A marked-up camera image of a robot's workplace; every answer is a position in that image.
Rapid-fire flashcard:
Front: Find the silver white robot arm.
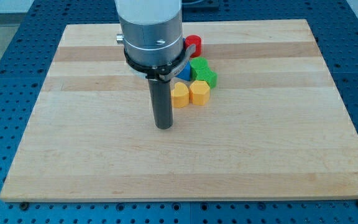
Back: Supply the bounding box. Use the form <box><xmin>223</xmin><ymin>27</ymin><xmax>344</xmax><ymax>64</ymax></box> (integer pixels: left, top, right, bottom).
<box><xmin>114</xmin><ymin>0</ymin><xmax>183</xmax><ymax>69</ymax></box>

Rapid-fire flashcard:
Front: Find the green star block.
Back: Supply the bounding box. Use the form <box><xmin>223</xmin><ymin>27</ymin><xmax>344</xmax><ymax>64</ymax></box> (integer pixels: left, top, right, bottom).
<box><xmin>191</xmin><ymin>68</ymin><xmax>218</xmax><ymax>88</ymax></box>

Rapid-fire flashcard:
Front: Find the yellow heart block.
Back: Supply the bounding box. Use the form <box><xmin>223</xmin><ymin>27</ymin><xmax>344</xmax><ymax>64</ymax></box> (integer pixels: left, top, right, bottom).
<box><xmin>171</xmin><ymin>82</ymin><xmax>190</xmax><ymax>108</ymax></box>

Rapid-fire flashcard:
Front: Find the black cylindrical pointer rod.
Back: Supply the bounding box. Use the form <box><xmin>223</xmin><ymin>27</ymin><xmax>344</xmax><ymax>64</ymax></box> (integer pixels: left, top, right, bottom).
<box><xmin>148</xmin><ymin>79</ymin><xmax>173</xmax><ymax>129</ymax></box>

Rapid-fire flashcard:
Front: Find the yellow hexagon block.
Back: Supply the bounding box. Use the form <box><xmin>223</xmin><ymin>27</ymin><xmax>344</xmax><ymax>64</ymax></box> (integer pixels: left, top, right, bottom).
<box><xmin>190</xmin><ymin>80</ymin><xmax>210</xmax><ymax>106</ymax></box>

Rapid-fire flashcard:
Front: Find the blue block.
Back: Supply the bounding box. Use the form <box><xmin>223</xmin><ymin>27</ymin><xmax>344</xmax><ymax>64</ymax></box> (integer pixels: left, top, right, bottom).
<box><xmin>176</xmin><ymin>62</ymin><xmax>191</xmax><ymax>81</ymax></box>

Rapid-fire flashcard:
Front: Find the green cylinder block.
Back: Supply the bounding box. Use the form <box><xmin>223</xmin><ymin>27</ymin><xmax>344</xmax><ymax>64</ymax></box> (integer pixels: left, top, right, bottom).
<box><xmin>190</xmin><ymin>57</ymin><xmax>209</xmax><ymax>70</ymax></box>

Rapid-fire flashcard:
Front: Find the red cylinder block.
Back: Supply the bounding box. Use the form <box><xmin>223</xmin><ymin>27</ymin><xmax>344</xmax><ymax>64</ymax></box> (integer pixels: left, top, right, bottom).
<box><xmin>184</xmin><ymin>35</ymin><xmax>202</xmax><ymax>58</ymax></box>

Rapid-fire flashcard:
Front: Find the light wooden board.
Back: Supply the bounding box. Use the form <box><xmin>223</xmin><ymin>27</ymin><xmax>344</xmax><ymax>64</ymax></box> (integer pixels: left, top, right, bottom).
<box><xmin>0</xmin><ymin>19</ymin><xmax>358</xmax><ymax>202</ymax></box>

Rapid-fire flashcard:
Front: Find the black clamp ring with lever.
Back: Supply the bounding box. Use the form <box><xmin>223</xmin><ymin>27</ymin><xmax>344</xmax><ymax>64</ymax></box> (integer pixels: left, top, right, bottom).
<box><xmin>123</xmin><ymin>44</ymin><xmax>196</xmax><ymax>82</ymax></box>

